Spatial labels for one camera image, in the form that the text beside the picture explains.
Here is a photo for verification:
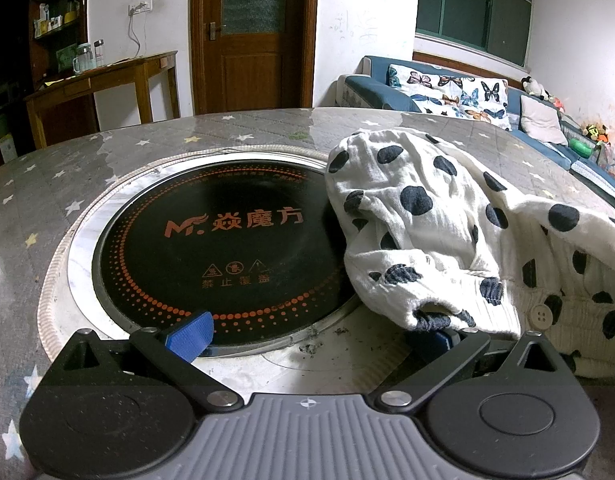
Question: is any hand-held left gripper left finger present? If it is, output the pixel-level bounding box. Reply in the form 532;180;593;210
50;310;242;412

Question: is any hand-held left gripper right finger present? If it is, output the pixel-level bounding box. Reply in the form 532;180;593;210
367;329;579;412

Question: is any white black polka dot garment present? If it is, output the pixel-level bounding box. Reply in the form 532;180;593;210
325;127;615;378

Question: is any round black heater plate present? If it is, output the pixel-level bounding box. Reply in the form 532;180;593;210
90;159;363;360

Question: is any grey star quilted table cover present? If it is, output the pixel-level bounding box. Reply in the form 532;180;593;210
0;106;615;480

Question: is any beige pillow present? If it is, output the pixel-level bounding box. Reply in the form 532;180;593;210
518;95;568;147

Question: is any butterfly print pillow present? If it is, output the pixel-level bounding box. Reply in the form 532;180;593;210
387;64;511;131

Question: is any blue sofa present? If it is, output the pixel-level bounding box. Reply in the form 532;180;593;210
337;55;615;186

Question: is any panda plush toy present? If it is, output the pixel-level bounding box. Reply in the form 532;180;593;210
520;76;551;101

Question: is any brown wooden door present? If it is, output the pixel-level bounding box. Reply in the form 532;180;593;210
190;0;318;116

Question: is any wooden side table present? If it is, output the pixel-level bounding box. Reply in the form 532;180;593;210
25;51;181;148

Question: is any glass jar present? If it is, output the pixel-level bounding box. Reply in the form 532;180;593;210
72;42;96;75

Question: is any dark wooden shelf cabinet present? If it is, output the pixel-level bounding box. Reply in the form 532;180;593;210
0;0;91;161

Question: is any green framed window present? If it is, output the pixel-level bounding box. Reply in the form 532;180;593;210
415;0;533;68

